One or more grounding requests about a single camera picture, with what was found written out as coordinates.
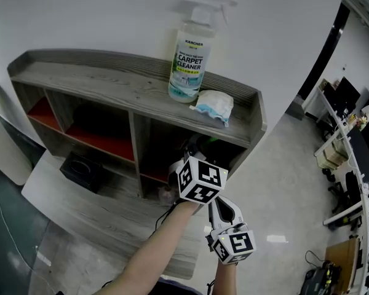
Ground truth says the white blue cloth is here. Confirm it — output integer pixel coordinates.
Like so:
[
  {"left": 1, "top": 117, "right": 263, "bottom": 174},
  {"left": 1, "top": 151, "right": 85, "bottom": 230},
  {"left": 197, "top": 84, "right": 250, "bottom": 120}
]
[{"left": 189, "top": 89, "right": 235, "bottom": 129}]

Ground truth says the long white office desk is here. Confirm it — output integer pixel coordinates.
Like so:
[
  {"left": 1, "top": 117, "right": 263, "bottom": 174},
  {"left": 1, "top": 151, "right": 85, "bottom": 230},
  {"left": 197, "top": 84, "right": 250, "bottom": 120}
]
[{"left": 314, "top": 86, "right": 369, "bottom": 290}]

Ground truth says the grey wooden shelf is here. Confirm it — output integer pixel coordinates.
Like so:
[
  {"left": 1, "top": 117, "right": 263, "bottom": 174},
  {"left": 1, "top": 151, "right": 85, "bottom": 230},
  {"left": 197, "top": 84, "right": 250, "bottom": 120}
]
[{"left": 6, "top": 48, "right": 268, "bottom": 281}]

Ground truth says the person's left forearm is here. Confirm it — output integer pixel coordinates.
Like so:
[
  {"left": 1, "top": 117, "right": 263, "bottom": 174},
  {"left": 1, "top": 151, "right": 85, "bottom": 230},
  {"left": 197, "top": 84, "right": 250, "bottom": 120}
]
[{"left": 90, "top": 199, "right": 204, "bottom": 295}]

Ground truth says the brown cardboard box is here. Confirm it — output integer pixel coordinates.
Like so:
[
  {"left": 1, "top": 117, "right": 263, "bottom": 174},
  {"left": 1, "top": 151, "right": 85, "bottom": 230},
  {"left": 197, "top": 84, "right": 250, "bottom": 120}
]
[{"left": 323, "top": 236, "right": 362, "bottom": 292}]

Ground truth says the black office chair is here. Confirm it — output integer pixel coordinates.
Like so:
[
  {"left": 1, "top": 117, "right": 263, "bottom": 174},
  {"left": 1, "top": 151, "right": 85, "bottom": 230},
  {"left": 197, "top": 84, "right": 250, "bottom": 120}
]
[{"left": 327, "top": 170, "right": 363, "bottom": 224}]

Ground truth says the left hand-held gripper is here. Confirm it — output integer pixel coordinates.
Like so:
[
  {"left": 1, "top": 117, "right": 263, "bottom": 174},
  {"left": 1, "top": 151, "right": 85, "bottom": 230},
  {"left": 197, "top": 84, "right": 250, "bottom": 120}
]
[{"left": 167, "top": 133, "right": 229, "bottom": 205}]

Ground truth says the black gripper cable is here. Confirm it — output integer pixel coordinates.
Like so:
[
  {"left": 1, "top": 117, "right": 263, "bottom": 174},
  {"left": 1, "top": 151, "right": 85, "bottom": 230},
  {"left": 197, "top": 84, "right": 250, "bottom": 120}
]
[{"left": 149, "top": 203, "right": 177, "bottom": 242}]

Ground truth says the person's right forearm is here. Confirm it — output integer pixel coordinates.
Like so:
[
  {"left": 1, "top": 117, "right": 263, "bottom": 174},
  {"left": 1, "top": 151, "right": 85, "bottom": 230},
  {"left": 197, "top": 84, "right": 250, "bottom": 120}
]
[{"left": 213, "top": 258, "right": 240, "bottom": 295}]

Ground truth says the black tissue box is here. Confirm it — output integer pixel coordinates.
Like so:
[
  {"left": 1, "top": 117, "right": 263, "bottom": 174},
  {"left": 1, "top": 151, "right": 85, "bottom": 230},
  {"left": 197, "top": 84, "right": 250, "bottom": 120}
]
[{"left": 59, "top": 151, "right": 104, "bottom": 194}]

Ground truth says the black floor device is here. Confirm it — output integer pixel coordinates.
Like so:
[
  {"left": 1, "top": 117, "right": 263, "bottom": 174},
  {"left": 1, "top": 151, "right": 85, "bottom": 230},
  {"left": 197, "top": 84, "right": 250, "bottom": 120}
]
[{"left": 303, "top": 262, "right": 343, "bottom": 295}]

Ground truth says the clear spray bottle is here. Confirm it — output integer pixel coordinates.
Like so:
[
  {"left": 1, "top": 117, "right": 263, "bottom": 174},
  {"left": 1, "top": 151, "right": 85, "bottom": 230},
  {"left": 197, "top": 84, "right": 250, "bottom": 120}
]
[{"left": 167, "top": 0, "right": 239, "bottom": 104}]

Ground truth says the black computer monitor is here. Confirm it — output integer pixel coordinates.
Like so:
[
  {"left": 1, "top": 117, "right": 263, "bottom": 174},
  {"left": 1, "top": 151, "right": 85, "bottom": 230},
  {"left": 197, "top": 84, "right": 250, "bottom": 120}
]
[
  {"left": 346, "top": 125, "right": 369, "bottom": 181},
  {"left": 335, "top": 76, "right": 362, "bottom": 112}
]

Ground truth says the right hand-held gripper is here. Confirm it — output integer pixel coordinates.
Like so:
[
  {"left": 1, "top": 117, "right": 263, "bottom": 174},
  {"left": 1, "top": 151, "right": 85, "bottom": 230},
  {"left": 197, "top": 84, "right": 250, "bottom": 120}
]
[{"left": 205, "top": 194, "right": 257, "bottom": 266}]

